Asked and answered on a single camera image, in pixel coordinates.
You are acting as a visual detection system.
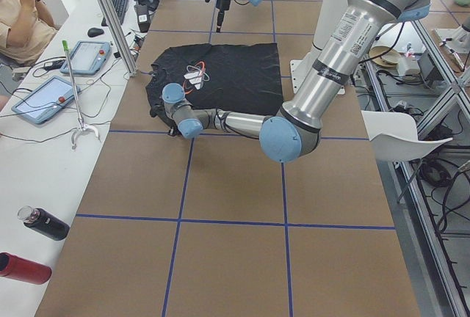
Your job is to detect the white plastic chair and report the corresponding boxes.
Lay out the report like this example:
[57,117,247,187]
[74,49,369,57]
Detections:
[361,111,452,162]

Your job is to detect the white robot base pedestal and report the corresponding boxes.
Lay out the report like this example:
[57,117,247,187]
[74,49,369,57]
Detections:
[290,0,347,93]

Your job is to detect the brown paper table cover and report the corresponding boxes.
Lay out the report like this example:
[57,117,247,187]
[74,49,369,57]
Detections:
[37,0,419,316]

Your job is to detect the blue tape grid lines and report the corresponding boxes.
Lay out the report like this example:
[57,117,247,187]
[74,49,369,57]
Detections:
[75,0,470,317]

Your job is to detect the green handled grabber tool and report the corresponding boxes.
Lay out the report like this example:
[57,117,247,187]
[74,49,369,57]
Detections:
[62,40,101,150]

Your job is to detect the near blue teach pendant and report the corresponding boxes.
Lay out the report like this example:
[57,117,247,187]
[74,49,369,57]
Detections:
[11,76,74,125]

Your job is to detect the black printed t-shirt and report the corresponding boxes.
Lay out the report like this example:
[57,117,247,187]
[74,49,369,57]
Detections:
[146,43,283,127]

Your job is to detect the person in beige shirt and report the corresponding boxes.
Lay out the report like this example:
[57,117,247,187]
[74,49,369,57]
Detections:
[1,0,57,65]

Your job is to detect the black computer mouse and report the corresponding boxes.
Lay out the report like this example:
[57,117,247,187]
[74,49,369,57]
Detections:
[87,27,104,38]

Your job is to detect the far blue teach pendant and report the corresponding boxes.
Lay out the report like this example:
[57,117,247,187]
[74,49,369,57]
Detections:
[68,40,111,76]

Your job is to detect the black keyboard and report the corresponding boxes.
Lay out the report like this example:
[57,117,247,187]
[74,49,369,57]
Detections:
[111,0,129,25]

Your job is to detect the black water bottle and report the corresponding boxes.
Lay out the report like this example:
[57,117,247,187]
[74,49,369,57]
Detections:
[17,205,70,241]

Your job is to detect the aluminium frame post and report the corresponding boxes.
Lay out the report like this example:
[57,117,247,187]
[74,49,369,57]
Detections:
[98,0,137,77]

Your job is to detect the aluminium frame rail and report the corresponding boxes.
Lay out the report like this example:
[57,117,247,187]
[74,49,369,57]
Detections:
[356,12,469,316]

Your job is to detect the red water bottle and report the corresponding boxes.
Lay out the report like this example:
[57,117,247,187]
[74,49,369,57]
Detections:
[1,252,52,285]

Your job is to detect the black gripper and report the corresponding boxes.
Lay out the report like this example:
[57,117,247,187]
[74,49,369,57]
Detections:
[205,0,231,33]
[167,120,181,136]

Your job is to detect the blue teach pendant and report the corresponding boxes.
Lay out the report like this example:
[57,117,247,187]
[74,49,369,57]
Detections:
[68,40,111,76]
[11,76,74,125]

